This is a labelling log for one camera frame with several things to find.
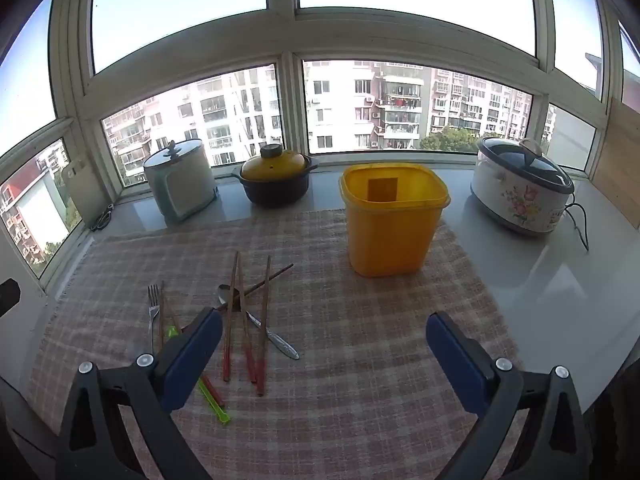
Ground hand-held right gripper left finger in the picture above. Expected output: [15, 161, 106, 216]
[54, 306, 224, 480]

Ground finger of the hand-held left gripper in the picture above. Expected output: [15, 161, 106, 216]
[0, 279, 22, 317]

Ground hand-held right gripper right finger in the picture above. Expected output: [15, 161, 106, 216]
[425, 311, 594, 480]

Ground green plastic spoon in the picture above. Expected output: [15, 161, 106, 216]
[165, 325, 232, 426]

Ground metal fork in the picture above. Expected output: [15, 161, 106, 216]
[146, 284, 162, 353]

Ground metal spoon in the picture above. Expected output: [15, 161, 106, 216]
[217, 283, 301, 361]

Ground dark brown chopstick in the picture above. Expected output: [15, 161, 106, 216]
[215, 263, 296, 312]

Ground yellow plastic bin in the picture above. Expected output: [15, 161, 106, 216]
[340, 162, 449, 278]

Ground pink checked cloth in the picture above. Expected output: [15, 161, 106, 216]
[26, 207, 526, 480]

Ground white cutting board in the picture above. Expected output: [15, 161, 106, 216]
[62, 159, 108, 231]

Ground teal and white cooker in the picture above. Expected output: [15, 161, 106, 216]
[143, 139, 219, 224]

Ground floral white rice cooker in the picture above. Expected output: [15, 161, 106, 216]
[470, 135, 576, 235]

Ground black clay pot yellow lid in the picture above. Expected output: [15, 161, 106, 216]
[231, 143, 321, 207]

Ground wooden board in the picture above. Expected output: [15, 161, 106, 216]
[590, 97, 640, 231]

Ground row of apartment buildings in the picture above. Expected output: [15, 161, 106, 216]
[0, 57, 556, 266]

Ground black power cable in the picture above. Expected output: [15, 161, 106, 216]
[565, 203, 591, 252]

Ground white window frame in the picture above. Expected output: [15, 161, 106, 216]
[0, 0, 640, 291]

